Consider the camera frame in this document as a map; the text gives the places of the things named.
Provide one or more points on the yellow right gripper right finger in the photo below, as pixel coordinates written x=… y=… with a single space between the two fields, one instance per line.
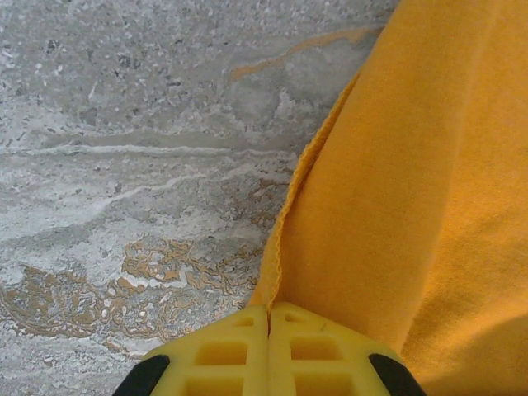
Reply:
x=321 y=363

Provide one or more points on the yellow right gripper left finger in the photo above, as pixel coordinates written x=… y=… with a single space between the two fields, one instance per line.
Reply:
x=214 y=363

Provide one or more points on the orange printed t-shirt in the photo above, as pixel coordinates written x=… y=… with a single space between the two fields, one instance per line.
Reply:
x=412 y=165

